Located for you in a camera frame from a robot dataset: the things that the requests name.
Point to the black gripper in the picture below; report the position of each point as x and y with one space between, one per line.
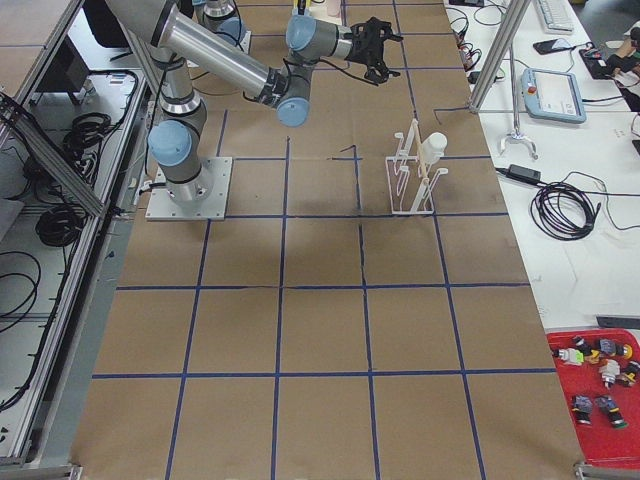
358 50

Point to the white green-lined cup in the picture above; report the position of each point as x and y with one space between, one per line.
433 148

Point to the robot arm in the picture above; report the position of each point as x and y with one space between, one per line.
174 39
221 17

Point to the pink cup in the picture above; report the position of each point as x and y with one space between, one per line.
333 8

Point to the cream plastic tray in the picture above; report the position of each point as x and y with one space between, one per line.
313 7

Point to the silver reacher grabber tool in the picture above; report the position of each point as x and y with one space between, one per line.
516 136

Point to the black smartphone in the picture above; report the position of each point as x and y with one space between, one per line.
552 46

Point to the black power adapter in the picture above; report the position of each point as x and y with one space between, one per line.
524 174

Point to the blue teach pendant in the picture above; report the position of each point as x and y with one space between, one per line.
552 95

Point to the white keyboard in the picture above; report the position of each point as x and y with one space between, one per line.
554 16

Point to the red parts tray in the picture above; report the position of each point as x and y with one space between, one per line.
599 374

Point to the white wire cup rack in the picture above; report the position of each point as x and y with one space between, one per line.
411 183

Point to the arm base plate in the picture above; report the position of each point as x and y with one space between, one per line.
242 44
203 198

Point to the aluminium frame post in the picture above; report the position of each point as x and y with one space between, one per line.
502 41

